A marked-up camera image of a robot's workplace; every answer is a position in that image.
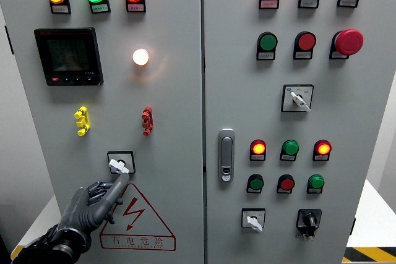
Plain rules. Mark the large green push button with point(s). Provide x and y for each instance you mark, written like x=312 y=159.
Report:
x=268 y=41

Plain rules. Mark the small red push button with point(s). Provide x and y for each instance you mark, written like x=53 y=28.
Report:
x=286 y=184

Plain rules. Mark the large red push button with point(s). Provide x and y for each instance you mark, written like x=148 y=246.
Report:
x=306 y=41

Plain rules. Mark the large red stop button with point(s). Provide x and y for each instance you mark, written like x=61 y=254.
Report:
x=348 y=42

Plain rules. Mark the red warning triangle sticker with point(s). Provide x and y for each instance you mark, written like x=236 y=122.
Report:
x=134 y=212

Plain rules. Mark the silver door lock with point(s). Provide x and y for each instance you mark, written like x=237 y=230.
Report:
x=226 y=152

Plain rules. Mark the white round lamp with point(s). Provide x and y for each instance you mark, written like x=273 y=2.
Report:
x=140 y=57

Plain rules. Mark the black display meter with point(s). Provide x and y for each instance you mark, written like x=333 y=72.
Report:
x=68 y=57

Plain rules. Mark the black yellow striped tape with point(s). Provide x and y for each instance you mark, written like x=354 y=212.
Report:
x=15 y=253
x=371 y=254

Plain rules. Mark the small red lit lamp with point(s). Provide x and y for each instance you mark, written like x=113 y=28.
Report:
x=258 y=148
x=322 y=148

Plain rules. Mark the small green push button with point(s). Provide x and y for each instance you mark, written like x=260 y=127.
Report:
x=256 y=183

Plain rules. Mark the black cabinet hinge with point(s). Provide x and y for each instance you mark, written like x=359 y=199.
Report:
x=9 y=40
x=353 y=226

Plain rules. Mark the grey cabinet door with lock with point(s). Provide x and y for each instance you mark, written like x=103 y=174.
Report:
x=247 y=106

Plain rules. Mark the small label plate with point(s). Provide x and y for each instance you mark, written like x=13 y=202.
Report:
x=347 y=2
x=313 y=190
x=253 y=190
x=284 y=190
x=265 y=56
x=302 y=55
x=287 y=157
x=338 y=55
x=307 y=3
x=268 y=4
x=136 y=7
x=257 y=157
x=320 y=157
x=60 y=9
x=99 y=8

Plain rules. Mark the grey cabinet door with display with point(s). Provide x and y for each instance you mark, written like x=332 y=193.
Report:
x=173 y=106

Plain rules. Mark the small green domed lamp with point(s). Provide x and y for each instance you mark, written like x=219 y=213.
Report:
x=316 y=181
x=290 y=147

